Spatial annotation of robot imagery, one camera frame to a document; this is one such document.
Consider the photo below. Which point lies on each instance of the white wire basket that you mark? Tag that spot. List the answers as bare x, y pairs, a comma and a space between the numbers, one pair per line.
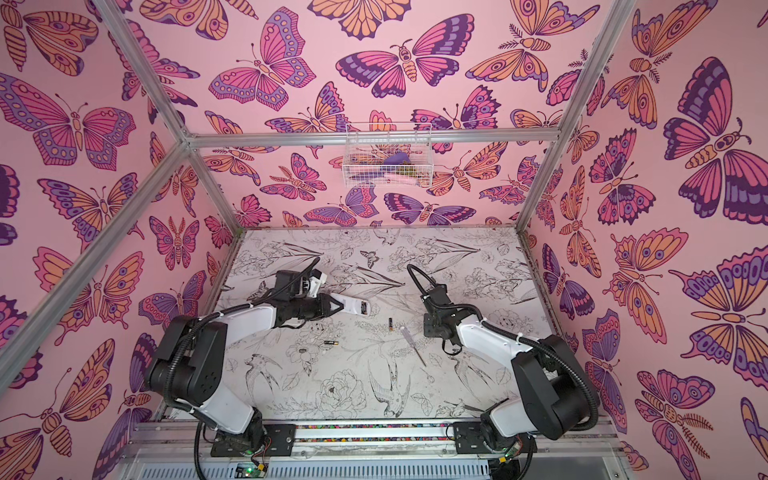
388, 154

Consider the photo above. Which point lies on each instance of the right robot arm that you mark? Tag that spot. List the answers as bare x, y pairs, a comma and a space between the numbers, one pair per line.
554, 394

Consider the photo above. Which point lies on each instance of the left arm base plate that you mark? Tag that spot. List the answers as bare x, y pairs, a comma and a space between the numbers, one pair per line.
272, 440

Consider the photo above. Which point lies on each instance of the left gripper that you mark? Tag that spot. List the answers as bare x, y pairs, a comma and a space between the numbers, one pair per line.
323, 306

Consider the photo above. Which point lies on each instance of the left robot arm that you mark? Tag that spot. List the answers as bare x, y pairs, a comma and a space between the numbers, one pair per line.
188, 365

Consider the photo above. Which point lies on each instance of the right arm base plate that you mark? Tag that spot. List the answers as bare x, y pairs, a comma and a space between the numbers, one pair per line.
476, 437

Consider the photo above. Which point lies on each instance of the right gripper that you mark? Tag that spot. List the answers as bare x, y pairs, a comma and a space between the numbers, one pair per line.
430, 327

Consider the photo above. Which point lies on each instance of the screwdriver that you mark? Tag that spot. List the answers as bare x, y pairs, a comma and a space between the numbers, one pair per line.
411, 342

